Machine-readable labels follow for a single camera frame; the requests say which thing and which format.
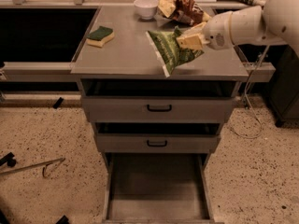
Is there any top grey drawer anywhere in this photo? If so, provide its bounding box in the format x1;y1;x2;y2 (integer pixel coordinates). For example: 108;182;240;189
81;78;236;123

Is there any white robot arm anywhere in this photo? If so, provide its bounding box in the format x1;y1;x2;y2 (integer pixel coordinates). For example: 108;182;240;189
177;0;299;55

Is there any grey drawer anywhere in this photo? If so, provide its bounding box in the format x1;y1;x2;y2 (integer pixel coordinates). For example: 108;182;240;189
102;154;215;224
94;123;221;153
81;78;236;123

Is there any middle grey drawer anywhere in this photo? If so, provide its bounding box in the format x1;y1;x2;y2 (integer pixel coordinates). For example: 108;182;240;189
94;123;221;153

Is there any green jalapeno chip bag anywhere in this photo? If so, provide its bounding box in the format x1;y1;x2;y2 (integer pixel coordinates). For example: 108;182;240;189
147;27;204;77

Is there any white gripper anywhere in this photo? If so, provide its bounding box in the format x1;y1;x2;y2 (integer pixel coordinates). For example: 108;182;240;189
177;11;233;50

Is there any grey drawer cabinet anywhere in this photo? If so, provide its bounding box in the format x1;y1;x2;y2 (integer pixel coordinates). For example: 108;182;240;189
72;5;248;224

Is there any small black block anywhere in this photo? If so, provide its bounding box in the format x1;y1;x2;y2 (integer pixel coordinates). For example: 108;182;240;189
53;97;64;109

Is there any bottom grey drawer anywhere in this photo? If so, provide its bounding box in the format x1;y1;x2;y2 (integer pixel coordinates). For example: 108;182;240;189
102;154;215;224

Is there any brown and yellow chip bag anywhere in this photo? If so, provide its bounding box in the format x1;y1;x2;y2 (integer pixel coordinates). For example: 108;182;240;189
158;0;210;26

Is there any black clamp on floor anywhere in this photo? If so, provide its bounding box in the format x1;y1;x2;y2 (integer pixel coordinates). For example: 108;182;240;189
0;152;16;167

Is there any white cable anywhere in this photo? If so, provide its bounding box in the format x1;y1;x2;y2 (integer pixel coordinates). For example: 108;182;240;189
229;45;271;140

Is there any white ceramic bowl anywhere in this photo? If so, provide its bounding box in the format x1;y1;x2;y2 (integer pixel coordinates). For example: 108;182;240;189
134;0;158;20

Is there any metal rod on floor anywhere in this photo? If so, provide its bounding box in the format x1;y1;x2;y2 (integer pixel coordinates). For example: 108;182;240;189
0;158;65;177

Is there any dark cabinet at right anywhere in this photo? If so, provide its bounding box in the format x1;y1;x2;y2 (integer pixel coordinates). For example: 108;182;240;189
269;47;299;127

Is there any green and yellow sponge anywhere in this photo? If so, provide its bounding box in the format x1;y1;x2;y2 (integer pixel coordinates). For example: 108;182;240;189
87;26;114;48

